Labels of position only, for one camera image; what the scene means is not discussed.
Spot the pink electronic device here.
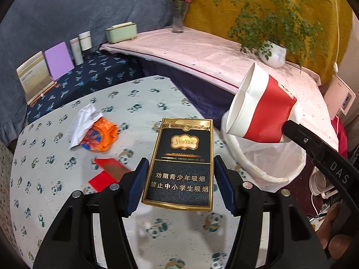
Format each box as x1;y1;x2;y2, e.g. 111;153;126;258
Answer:
322;77;357;115

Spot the crushed red white paper cup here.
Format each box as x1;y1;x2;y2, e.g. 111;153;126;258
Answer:
226;62;302;143

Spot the person's right hand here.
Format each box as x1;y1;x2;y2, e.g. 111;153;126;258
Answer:
314;206;359;261

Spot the white crumpled paper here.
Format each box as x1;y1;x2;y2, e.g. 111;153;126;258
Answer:
67;103;104;150

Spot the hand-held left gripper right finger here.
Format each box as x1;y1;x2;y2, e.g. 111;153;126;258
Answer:
214;155;330;269

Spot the green tissue box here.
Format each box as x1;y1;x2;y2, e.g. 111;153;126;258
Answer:
105;22;138;43

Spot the dark purple cloth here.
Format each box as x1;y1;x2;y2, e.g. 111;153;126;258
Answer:
139;59;234;111

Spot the white cable with switch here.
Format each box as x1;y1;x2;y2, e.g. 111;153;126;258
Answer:
329;0;341;75

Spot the trash bin with white liner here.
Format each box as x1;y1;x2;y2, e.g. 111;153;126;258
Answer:
220;109;307;194

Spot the purple card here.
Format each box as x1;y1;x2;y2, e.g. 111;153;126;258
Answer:
44;42;75;80

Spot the red paper sheet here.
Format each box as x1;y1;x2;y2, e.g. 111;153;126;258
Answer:
88;158;133;193

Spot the orange plastic bag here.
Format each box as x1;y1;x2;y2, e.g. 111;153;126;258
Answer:
81;117;120;153

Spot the white round device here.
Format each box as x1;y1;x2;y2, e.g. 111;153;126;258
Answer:
309;171;330;197

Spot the white tumbler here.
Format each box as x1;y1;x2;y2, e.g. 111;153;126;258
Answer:
78;31;93;52

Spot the grey blue curtain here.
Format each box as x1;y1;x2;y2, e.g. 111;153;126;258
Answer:
0;0;194;146

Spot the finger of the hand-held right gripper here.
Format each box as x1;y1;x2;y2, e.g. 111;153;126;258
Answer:
282;120;340;161

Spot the glass vase with pink flowers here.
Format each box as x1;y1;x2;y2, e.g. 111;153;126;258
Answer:
163;0;197;34

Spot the green plant in white pot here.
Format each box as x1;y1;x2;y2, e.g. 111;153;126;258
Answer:
215;0;328;69

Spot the pink dotted cloth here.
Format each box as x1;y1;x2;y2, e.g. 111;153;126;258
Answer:
99;27;340;152

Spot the red cloth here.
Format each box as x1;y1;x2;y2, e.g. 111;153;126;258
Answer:
331;115;350;157

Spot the black gold cigarette box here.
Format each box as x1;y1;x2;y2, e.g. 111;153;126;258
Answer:
141;118;214;212

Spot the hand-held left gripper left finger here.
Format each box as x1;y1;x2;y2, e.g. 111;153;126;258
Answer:
33;157;150;269

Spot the yellow blanket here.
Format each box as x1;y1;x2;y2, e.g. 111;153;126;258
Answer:
184;0;354;86

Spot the white bottle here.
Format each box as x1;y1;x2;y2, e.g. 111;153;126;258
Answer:
70;37;84;65

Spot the dark blue floral cloth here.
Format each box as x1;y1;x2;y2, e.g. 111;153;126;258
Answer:
26;51;141;125

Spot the grey panda print tablecloth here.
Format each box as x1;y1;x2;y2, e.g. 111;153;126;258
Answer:
8;75;281;269

